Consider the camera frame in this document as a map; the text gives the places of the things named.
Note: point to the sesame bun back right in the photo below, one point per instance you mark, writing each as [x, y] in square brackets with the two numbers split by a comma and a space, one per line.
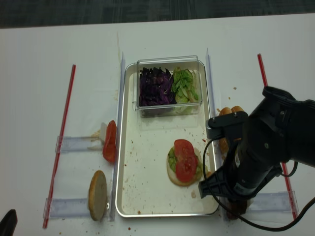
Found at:
[236, 109]

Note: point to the white holder block left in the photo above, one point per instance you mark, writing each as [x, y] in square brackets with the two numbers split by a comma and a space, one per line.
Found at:
[102, 132]

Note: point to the shredded purple cabbage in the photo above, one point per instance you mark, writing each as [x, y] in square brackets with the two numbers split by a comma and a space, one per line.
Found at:
[156, 87]

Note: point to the standing bun half left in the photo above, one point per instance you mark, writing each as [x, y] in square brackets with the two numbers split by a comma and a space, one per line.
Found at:
[97, 202]

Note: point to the upper left clear rail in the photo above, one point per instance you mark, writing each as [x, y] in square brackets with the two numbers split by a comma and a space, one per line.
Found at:
[67, 144]

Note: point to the stack of meat patties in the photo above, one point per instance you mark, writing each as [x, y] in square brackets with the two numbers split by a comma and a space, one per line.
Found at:
[238, 207]

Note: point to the lower tomato slice on bun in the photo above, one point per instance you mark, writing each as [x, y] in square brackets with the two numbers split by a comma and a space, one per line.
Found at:
[186, 168]

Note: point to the upper tomato slice on bun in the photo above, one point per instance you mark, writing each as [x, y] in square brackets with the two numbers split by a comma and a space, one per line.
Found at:
[183, 149]

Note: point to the lower left clear rail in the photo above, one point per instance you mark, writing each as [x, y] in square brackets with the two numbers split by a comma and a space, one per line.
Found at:
[66, 208]

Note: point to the bottom bun on tray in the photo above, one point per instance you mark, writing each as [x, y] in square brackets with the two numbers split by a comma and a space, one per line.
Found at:
[177, 181]

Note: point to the cream metal tray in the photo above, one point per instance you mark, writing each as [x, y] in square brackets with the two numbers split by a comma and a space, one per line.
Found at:
[144, 188]

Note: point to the standing tomato slices left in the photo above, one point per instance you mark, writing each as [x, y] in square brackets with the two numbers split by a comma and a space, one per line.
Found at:
[109, 149]

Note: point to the sesame bun front right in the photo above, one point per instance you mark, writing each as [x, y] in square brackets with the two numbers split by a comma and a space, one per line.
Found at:
[223, 142]

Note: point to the red strip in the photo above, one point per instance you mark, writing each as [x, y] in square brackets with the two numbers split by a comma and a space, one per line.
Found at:
[294, 209]
[51, 190]

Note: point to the lettuce on bun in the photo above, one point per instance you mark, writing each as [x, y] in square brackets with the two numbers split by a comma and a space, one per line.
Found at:
[172, 159]

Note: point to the black object bottom left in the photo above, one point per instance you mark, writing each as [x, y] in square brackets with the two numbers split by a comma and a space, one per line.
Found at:
[8, 223]

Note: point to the clear plastic salad container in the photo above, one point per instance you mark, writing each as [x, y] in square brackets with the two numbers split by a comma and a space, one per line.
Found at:
[185, 62]

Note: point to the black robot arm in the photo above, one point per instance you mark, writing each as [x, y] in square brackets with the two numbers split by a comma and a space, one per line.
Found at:
[280, 129]

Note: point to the left red strip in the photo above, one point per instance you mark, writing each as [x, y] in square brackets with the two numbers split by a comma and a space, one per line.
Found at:
[51, 190]

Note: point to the shredded green lettuce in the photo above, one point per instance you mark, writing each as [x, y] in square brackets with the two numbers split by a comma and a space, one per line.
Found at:
[184, 86]

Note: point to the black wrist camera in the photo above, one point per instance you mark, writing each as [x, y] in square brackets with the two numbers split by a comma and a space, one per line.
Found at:
[228, 126]

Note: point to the left clear vertical rail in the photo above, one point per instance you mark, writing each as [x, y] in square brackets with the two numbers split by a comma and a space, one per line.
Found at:
[118, 135]

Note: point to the sesame bun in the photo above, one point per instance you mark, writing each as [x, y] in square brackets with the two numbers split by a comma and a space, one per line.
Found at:
[223, 142]
[236, 109]

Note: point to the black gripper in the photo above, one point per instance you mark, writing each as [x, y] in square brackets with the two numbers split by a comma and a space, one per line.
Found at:
[250, 164]

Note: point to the tomato slice on bun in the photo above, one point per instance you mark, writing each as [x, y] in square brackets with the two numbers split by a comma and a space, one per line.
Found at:
[183, 149]
[186, 168]

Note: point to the right red strip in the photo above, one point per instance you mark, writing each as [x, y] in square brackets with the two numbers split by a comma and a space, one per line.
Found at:
[294, 209]

